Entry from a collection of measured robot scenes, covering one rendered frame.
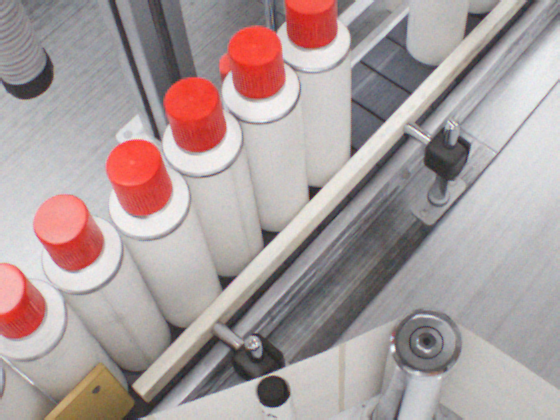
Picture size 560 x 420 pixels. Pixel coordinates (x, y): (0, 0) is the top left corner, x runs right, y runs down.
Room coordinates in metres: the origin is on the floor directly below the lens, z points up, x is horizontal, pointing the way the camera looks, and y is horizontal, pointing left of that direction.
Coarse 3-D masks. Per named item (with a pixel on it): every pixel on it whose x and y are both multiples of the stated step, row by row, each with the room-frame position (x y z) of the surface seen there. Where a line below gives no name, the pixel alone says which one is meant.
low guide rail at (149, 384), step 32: (512, 0) 0.48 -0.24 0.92; (480, 32) 0.45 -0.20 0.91; (448, 64) 0.42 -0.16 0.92; (416, 96) 0.39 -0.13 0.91; (384, 128) 0.36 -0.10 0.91; (352, 160) 0.34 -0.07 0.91; (320, 192) 0.31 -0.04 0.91; (288, 224) 0.29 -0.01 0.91; (256, 256) 0.27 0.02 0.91; (256, 288) 0.25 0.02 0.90; (224, 320) 0.22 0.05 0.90; (192, 352) 0.20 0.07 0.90; (160, 384) 0.18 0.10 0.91
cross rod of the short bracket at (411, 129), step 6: (408, 126) 0.36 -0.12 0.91; (414, 126) 0.36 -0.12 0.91; (408, 132) 0.36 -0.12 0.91; (414, 132) 0.36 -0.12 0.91; (420, 132) 0.35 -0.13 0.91; (426, 132) 0.35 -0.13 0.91; (414, 138) 0.35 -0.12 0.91; (420, 138) 0.35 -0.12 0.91; (426, 138) 0.35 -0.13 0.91; (426, 144) 0.34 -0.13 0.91
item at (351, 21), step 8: (360, 0) 0.46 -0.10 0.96; (368, 0) 0.46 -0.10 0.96; (376, 0) 0.46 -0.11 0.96; (384, 0) 0.47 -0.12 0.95; (352, 8) 0.45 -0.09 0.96; (360, 8) 0.45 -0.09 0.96; (368, 8) 0.45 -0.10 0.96; (376, 8) 0.46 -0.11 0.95; (344, 16) 0.44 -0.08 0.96; (352, 16) 0.44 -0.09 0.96; (360, 16) 0.44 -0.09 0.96; (344, 24) 0.43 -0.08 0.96; (352, 24) 0.44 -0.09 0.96
